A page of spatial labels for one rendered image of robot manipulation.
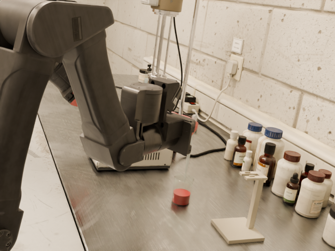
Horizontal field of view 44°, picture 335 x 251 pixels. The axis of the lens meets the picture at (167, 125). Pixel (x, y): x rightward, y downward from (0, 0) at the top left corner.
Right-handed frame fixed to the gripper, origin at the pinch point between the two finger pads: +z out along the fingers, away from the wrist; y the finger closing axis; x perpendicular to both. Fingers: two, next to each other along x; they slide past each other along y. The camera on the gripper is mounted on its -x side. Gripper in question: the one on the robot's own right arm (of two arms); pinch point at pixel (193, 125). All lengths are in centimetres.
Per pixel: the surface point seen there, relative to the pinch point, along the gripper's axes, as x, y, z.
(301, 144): 8.1, -12.1, 38.9
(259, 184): 7.4, -16.7, 0.4
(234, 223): 17.3, -13.6, -0.2
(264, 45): -15, 13, 60
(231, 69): -4, 25, 63
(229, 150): 14.9, 6.3, 33.1
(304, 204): 15.1, -22.0, 17.0
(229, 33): -16, 33, 71
